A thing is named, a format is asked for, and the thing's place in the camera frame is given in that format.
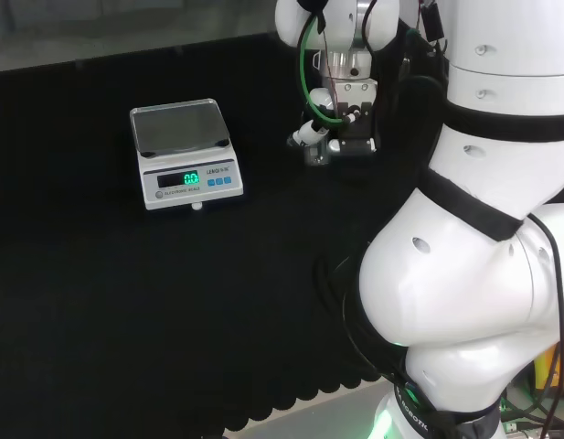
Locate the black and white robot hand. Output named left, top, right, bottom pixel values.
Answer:
left=286, top=79, right=380, bottom=159

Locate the small clear glass beaker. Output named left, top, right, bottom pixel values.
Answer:
left=304, top=143, right=331, bottom=168

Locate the white electronic balance steel pan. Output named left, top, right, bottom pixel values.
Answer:
left=128, top=97, right=246, bottom=212

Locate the black bench cloth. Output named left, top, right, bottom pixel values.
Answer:
left=0, top=27, right=452, bottom=439

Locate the yellow stop button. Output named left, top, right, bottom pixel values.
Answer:
left=533, top=346, right=562, bottom=395

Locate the green cable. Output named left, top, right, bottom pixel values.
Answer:
left=296, top=12, right=351, bottom=126

